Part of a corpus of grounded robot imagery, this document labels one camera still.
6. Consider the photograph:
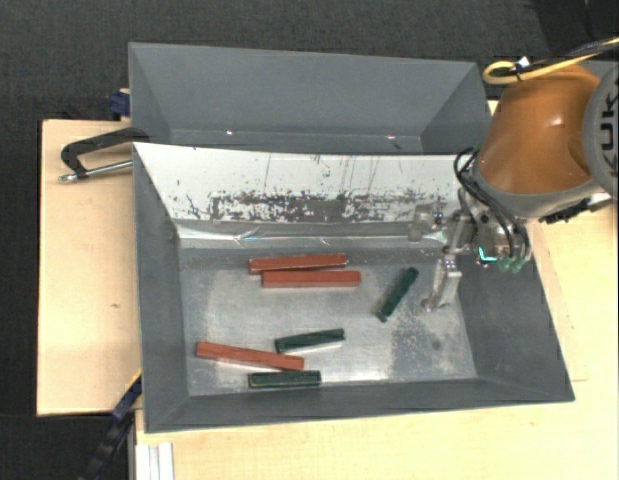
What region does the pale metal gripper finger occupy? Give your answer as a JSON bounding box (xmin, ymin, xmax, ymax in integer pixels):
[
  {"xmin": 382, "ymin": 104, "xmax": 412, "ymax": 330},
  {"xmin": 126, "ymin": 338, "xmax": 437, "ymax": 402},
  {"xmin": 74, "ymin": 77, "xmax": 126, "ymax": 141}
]
[
  {"xmin": 420, "ymin": 259, "xmax": 463, "ymax": 315},
  {"xmin": 407, "ymin": 204, "xmax": 447, "ymax": 244}
]

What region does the dark green flat block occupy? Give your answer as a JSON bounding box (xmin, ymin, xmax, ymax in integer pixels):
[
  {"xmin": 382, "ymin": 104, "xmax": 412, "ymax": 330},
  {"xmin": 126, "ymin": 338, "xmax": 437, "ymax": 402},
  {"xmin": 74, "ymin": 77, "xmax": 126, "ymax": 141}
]
[
  {"xmin": 274, "ymin": 328, "xmax": 346, "ymax": 354},
  {"xmin": 247, "ymin": 370, "xmax": 323, "ymax": 390},
  {"xmin": 376, "ymin": 266, "xmax": 420, "ymax": 324}
]

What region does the red-brown flat block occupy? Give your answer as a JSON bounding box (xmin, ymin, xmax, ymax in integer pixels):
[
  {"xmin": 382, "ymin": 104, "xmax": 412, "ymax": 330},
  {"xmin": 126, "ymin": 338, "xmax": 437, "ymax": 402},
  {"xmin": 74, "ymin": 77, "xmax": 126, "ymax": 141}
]
[
  {"xmin": 247, "ymin": 252, "xmax": 349, "ymax": 275},
  {"xmin": 195, "ymin": 341, "xmax": 306, "ymax": 372},
  {"xmin": 260, "ymin": 269, "xmax": 363, "ymax": 289}
]

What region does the grey metal bin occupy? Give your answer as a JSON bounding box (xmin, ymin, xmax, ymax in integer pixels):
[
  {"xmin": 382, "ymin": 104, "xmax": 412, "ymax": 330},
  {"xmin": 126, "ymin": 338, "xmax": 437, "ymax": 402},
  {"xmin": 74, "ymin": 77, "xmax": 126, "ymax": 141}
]
[{"xmin": 127, "ymin": 41, "xmax": 576, "ymax": 434}]

